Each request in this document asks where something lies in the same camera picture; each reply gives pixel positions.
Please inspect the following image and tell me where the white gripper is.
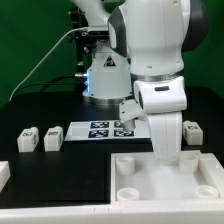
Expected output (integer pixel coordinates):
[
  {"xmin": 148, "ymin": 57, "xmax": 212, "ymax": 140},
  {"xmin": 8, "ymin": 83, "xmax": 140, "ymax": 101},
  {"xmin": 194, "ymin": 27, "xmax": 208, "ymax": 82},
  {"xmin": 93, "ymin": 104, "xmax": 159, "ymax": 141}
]
[{"xmin": 134, "ymin": 76, "xmax": 187, "ymax": 160}]

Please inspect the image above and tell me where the white square tabletop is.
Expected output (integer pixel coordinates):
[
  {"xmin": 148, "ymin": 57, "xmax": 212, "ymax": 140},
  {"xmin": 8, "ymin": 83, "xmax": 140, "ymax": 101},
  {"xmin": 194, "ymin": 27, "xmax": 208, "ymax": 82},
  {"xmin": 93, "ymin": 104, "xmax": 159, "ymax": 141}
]
[{"xmin": 110, "ymin": 151, "xmax": 224, "ymax": 203}]

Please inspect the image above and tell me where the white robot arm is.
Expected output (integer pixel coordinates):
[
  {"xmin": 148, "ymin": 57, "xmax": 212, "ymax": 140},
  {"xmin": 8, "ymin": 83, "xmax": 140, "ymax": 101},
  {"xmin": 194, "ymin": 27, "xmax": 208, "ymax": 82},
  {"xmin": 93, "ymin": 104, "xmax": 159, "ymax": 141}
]
[{"xmin": 71, "ymin": 0, "xmax": 208, "ymax": 160}]

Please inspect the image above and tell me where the white fiducial tag plate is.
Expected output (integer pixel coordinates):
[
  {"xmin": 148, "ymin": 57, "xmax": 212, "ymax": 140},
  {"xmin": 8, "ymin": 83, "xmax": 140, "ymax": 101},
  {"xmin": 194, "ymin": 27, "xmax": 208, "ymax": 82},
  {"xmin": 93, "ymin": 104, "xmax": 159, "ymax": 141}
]
[{"xmin": 65, "ymin": 120, "xmax": 151, "ymax": 141}]

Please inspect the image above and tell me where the grey camera bar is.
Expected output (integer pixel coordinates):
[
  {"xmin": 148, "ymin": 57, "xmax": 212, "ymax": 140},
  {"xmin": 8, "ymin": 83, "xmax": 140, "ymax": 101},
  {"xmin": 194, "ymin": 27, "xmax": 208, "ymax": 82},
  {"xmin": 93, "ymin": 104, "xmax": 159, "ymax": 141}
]
[{"xmin": 88, "ymin": 30, "xmax": 109, "ymax": 40}]

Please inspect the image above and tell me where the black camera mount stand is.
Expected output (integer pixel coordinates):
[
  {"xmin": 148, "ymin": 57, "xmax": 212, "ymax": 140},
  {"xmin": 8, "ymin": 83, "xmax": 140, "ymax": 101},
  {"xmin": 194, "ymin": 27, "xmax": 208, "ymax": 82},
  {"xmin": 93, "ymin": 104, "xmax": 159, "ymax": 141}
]
[{"xmin": 68, "ymin": 6, "xmax": 95, "ymax": 87}]

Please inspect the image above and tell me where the black cable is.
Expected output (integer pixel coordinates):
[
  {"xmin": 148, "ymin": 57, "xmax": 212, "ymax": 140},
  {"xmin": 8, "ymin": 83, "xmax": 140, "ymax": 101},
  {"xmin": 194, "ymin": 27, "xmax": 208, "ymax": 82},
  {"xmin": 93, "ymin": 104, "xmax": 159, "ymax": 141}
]
[{"xmin": 15, "ymin": 75, "xmax": 88, "ymax": 98}]

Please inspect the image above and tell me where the white cable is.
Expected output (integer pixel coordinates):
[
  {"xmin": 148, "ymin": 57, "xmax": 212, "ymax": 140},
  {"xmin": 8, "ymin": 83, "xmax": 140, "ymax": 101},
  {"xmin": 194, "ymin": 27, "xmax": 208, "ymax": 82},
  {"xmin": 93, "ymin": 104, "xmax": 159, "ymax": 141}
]
[{"xmin": 8, "ymin": 27, "xmax": 88, "ymax": 102}]

